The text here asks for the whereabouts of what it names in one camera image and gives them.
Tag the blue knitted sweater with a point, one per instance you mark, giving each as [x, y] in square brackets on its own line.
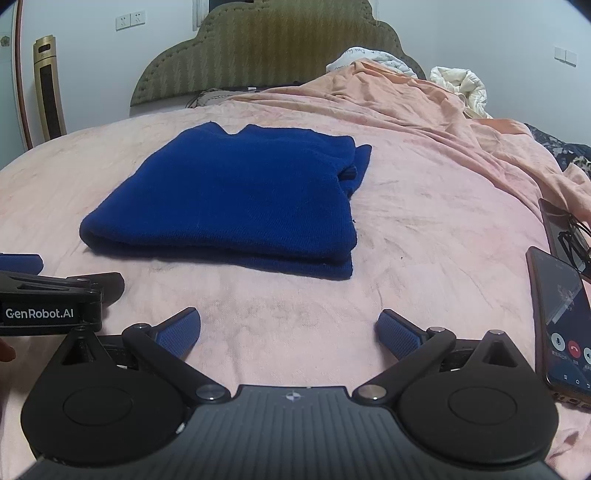
[274, 199]

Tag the brown patterned pillow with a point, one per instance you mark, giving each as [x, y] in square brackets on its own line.
[213, 97]

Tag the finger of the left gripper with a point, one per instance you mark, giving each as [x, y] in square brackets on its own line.
[104, 287]
[21, 263]

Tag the white wall light switch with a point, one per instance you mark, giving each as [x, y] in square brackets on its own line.
[565, 56]

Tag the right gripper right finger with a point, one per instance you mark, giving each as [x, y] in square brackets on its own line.
[436, 368]

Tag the white wall socket plate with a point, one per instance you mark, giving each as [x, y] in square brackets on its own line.
[130, 20]

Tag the smartphone with lit screen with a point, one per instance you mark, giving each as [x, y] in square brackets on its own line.
[561, 313]

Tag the white pillow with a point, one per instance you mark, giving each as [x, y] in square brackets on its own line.
[383, 58]

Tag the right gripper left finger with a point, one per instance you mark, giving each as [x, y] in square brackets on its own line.
[159, 351]

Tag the dark smartphone with glasses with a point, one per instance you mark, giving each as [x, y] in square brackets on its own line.
[553, 220]

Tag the cream crumpled blanket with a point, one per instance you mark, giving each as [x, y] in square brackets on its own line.
[465, 84]

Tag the olive green padded headboard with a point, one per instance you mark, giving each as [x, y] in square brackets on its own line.
[266, 44]

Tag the black eyeglasses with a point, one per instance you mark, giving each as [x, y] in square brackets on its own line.
[573, 238]

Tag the gold black tower fan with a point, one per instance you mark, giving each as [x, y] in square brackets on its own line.
[47, 88]

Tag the person's left hand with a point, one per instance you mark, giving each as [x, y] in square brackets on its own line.
[7, 352]

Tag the dark floral fabric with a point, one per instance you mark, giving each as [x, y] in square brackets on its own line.
[564, 153]

